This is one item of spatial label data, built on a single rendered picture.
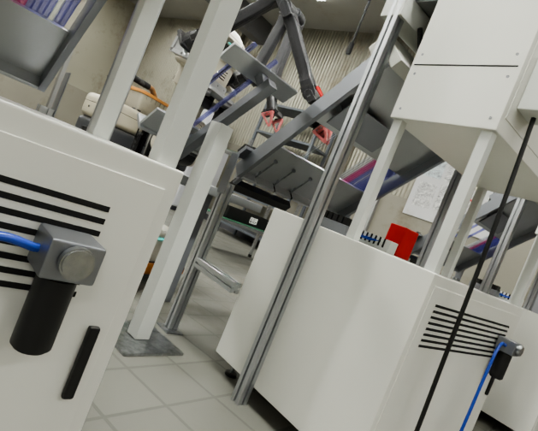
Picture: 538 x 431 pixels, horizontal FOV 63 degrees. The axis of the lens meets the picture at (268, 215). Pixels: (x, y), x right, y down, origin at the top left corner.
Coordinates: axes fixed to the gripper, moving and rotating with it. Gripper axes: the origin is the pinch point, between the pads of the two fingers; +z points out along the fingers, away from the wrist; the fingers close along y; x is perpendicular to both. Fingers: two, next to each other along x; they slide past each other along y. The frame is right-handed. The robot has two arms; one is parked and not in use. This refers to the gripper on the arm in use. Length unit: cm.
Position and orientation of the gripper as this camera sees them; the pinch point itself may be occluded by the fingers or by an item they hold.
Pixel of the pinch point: (326, 141)
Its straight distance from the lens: 180.8
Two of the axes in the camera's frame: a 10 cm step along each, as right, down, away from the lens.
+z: 1.5, 8.5, -5.1
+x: -7.0, 4.5, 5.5
